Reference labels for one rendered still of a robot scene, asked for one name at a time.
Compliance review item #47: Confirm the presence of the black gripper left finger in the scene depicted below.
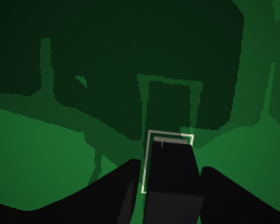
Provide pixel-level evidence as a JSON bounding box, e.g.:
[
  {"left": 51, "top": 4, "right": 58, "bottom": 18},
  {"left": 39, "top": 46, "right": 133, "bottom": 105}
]
[{"left": 0, "top": 158, "right": 141, "bottom": 224}]

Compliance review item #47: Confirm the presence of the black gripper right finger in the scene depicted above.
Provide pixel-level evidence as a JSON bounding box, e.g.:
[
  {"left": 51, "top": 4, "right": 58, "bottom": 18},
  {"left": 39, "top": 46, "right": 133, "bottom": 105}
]
[{"left": 199, "top": 166, "right": 280, "bottom": 224}]

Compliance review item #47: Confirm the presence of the green circuit board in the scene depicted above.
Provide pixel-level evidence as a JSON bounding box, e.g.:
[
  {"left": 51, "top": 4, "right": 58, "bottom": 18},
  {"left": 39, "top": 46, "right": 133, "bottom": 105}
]
[{"left": 0, "top": 0, "right": 280, "bottom": 224}]

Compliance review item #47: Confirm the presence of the black connector plug with cable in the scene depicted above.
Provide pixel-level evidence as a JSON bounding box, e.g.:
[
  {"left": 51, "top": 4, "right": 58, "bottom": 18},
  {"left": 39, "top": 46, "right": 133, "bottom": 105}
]
[{"left": 142, "top": 141, "right": 205, "bottom": 224}]

